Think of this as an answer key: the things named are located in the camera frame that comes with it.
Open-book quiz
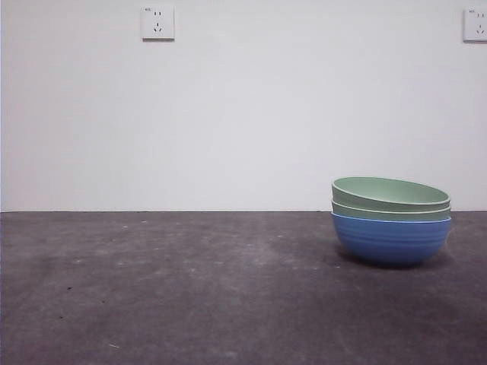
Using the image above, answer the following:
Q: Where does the green ribbed bowl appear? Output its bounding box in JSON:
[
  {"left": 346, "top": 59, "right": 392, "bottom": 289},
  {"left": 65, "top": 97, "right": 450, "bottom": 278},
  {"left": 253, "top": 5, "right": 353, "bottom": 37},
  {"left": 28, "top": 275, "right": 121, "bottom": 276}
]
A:
[
  {"left": 331, "top": 199, "right": 453, "bottom": 223},
  {"left": 331, "top": 176, "right": 452, "bottom": 211}
]

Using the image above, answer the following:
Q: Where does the blue ribbed bowl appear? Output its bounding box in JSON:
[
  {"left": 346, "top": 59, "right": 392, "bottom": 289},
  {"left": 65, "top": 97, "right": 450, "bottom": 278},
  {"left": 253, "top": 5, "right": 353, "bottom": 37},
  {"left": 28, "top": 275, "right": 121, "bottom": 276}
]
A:
[{"left": 329, "top": 211, "right": 454, "bottom": 268}]

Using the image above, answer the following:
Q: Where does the white wall socket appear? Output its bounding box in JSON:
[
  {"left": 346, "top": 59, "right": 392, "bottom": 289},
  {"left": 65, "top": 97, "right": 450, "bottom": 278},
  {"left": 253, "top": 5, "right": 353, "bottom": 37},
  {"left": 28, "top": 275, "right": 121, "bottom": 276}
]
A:
[
  {"left": 142, "top": 5, "right": 177, "bottom": 42},
  {"left": 463, "top": 7, "right": 487, "bottom": 43}
]

